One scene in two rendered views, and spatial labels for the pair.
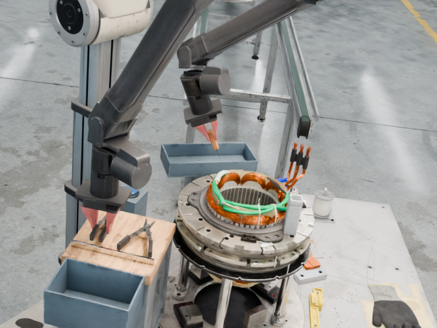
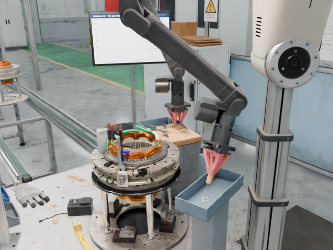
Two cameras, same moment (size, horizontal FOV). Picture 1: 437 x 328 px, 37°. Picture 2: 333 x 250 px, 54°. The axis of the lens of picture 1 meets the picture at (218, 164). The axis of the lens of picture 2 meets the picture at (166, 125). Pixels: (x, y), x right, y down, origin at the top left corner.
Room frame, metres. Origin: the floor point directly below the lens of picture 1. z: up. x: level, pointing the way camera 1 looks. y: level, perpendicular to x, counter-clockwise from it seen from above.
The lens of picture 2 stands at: (2.26, -0.58, 1.60)
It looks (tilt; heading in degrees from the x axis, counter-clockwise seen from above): 20 degrees down; 147
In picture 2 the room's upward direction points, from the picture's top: 1 degrees counter-clockwise
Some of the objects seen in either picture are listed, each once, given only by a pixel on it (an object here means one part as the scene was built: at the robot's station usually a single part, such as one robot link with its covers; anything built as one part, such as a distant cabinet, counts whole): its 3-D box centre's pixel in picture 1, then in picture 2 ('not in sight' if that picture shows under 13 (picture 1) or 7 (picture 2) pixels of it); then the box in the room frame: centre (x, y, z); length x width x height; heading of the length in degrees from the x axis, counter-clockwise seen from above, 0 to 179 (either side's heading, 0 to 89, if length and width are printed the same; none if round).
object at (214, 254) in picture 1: (225, 256); not in sight; (1.14, -0.04, 1.06); 0.09 x 0.04 x 0.01; 88
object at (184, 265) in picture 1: (185, 258); (168, 189); (1.30, 0.05, 0.91); 0.02 x 0.02 x 0.21
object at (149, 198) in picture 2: not in sight; (149, 214); (1.41, -0.10, 0.91); 0.02 x 0.02 x 0.21
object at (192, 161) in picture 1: (203, 196); (209, 222); (1.58, 0.03, 0.92); 0.25 x 0.11 x 0.28; 110
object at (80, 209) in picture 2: not in sight; (80, 206); (1.07, -0.24, 0.81); 0.10 x 0.06 x 0.06; 60
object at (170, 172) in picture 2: not in sight; (163, 175); (1.43, -0.05, 1.06); 0.09 x 0.04 x 0.01; 88
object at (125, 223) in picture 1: (121, 243); (171, 135); (1.14, 0.18, 1.05); 0.20 x 0.19 x 0.02; 173
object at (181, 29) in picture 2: not in sight; (176, 31); (-1.03, 1.73, 1.30); 0.39 x 0.29 x 0.22; 13
